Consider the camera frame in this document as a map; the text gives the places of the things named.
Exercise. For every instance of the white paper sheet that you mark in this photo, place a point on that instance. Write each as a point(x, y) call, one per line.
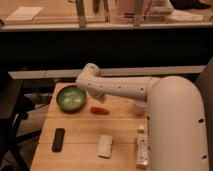
point(24, 13)

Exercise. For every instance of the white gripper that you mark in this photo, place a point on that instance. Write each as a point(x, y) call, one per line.
point(101, 97)

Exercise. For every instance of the white sponge block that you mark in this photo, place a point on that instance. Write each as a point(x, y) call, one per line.
point(105, 146)

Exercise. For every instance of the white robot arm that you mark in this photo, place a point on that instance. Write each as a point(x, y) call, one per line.
point(177, 133)

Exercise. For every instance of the black remote control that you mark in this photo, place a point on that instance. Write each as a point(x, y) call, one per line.
point(58, 140)

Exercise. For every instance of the white plastic bottle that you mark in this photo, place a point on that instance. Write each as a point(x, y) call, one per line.
point(142, 157)

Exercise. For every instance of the green ceramic bowl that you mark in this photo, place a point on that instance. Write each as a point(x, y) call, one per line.
point(71, 98)

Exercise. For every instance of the black office chair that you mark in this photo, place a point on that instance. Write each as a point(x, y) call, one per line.
point(14, 107)

